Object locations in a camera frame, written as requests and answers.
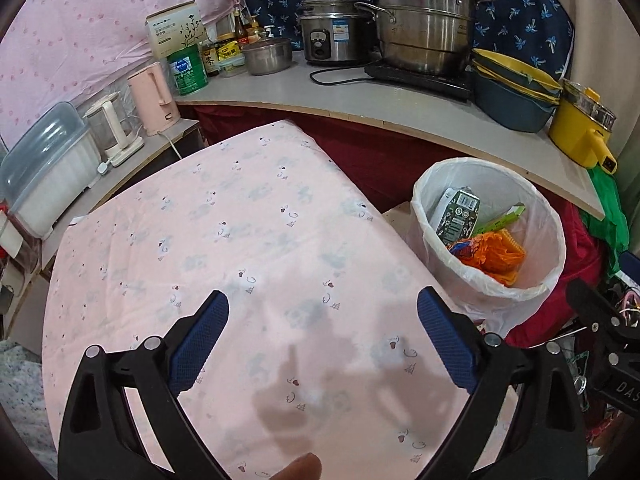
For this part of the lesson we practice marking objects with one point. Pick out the brown sauce bottle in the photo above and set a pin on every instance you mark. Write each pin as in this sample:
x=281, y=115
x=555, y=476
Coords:
x=241, y=27

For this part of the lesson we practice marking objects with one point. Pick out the green tin can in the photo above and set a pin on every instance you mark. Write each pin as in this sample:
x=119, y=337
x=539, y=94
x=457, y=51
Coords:
x=187, y=72

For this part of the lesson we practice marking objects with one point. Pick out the person's left hand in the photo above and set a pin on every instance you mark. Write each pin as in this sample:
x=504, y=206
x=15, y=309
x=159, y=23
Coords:
x=297, y=467

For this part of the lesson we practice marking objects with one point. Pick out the yellow electric pot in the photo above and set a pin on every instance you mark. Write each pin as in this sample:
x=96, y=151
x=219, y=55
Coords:
x=575, y=132

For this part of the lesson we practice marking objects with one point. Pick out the steel rice cooker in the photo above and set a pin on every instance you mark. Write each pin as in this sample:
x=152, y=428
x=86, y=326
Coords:
x=332, y=32

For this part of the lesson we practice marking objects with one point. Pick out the white box with clear lid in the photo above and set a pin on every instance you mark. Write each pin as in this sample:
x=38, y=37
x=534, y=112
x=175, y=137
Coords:
x=45, y=175

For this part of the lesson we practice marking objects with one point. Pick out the white power plug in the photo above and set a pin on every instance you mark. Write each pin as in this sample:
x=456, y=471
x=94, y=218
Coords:
x=103, y=168

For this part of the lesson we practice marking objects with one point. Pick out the pink dotted curtain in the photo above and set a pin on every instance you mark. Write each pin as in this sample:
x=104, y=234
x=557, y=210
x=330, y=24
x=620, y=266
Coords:
x=75, y=35

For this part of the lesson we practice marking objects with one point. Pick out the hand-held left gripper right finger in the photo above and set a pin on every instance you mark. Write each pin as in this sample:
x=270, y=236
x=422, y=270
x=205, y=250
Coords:
x=445, y=340

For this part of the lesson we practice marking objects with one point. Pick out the green plastic bag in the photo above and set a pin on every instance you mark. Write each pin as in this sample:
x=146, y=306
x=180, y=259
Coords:
x=610, y=215

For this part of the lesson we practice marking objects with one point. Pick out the green foil snack packet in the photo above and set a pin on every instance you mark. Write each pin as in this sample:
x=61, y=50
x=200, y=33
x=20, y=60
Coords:
x=457, y=217

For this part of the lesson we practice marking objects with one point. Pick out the grey wooden counter board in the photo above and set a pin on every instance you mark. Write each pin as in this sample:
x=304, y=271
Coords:
x=375, y=100

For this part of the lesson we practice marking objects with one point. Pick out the black induction cooktop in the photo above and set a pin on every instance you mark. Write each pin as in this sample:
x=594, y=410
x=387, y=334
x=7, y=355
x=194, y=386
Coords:
x=425, y=82

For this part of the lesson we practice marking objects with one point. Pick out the large steel steamer pot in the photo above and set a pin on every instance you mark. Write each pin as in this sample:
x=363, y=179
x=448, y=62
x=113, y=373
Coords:
x=425, y=25

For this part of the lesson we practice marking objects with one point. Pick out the white pump bottle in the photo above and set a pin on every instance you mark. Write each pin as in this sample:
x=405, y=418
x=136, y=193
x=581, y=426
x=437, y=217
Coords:
x=268, y=33

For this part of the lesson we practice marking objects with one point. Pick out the beige cardboard box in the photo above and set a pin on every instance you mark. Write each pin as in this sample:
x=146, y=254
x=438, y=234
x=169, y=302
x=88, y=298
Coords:
x=172, y=27

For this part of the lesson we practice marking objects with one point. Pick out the pink printed tablecloth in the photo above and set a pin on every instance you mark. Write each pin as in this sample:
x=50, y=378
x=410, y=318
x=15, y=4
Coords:
x=250, y=235

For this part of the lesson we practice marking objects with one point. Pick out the orange waffle cloth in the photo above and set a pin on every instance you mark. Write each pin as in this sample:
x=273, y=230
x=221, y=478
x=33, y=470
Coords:
x=505, y=260

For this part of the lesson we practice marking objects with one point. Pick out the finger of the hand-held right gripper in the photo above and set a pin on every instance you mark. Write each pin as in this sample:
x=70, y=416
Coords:
x=597, y=317

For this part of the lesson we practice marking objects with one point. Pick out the wooden side shelf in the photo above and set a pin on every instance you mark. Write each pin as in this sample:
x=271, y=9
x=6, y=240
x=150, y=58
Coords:
x=165, y=145

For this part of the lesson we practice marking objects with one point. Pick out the white lined trash bin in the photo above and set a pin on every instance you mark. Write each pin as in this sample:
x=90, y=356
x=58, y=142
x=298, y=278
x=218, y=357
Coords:
x=540, y=255

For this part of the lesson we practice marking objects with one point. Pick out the navy printed cloth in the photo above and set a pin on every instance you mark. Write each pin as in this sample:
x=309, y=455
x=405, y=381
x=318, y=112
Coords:
x=525, y=15

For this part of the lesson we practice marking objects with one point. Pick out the stacked blue yellow basins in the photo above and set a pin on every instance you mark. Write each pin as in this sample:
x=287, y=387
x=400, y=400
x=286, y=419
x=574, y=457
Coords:
x=515, y=100

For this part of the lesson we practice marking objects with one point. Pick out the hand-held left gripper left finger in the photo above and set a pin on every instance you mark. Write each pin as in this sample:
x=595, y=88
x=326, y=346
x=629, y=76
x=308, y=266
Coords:
x=200, y=345

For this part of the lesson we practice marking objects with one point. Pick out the yellow label jar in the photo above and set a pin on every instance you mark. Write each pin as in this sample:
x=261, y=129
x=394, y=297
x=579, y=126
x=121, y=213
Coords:
x=231, y=52

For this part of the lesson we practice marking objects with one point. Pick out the small green packet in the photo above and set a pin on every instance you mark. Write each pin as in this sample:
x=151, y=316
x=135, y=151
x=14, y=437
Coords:
x=500, y=219

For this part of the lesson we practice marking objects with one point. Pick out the small steel pot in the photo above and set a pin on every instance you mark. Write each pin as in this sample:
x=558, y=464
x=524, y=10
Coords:
x=267, y=57

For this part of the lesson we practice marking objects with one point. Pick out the grey floral cloth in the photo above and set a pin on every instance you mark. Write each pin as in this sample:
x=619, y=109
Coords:
x=22, y=400

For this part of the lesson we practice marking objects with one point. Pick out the white plastic holder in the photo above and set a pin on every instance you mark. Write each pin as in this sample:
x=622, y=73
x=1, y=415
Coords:
x=10, y=235

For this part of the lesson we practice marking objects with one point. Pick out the glass kettle with white base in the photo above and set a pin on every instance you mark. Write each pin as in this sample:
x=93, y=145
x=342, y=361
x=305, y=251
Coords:
x=112, y=130

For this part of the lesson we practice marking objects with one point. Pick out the dark red cloth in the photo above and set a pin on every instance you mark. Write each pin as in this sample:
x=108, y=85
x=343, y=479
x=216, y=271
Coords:
x=360, y=160

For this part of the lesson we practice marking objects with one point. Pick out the orange snack wrapper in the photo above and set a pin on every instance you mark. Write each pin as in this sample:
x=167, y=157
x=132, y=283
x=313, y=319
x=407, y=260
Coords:
x=465, y=252

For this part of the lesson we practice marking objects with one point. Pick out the pink electric kettle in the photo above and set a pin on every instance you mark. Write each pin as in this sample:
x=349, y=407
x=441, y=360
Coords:
x=150, y=100

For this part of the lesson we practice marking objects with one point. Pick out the dark glass bottle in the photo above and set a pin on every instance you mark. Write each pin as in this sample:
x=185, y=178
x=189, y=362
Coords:
x=210, y=60

